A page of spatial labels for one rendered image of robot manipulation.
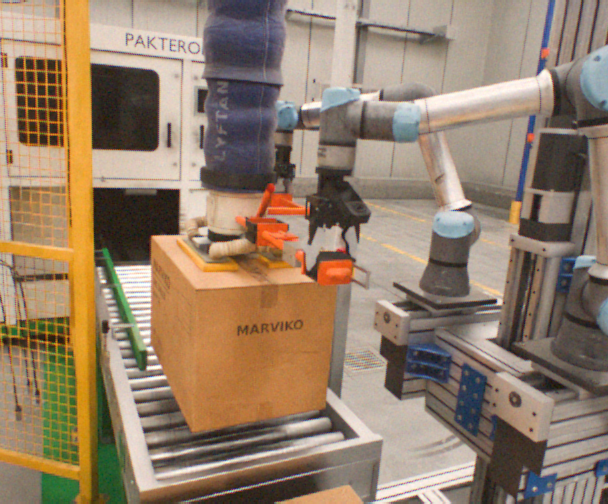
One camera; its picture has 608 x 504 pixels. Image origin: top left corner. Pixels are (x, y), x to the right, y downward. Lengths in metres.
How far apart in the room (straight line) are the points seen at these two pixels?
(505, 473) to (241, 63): 1.20
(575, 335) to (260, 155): 0.91
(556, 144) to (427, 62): 11.13
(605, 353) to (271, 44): 1.10
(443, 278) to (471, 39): 11.84
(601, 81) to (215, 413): 1.15
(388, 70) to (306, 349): 10.68
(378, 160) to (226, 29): 10.50
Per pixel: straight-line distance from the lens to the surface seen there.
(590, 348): 1.30
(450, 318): 1.65
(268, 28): 1.55
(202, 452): 1.72
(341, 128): 1.05
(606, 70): 1.07
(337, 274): 1.06
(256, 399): 1.52
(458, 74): 13.06
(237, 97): 1.52
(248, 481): 1.55
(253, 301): 1.40
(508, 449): 1.36
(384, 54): 11.93
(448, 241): 1.60
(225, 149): 1.53
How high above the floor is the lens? 1.50
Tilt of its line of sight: 14 degrees down
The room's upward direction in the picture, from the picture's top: 4 degrees clockwise
